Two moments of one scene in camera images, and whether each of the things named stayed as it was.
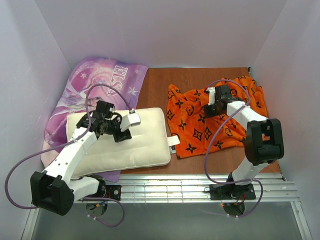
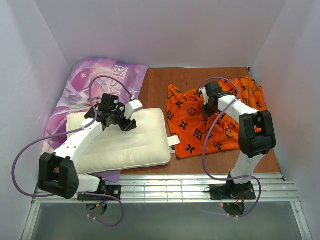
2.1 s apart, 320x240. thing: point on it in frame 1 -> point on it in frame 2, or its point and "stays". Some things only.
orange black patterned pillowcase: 191,130 stays
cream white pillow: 149,145 stays
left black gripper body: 122,136 -> 127,124
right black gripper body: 208,111 stays
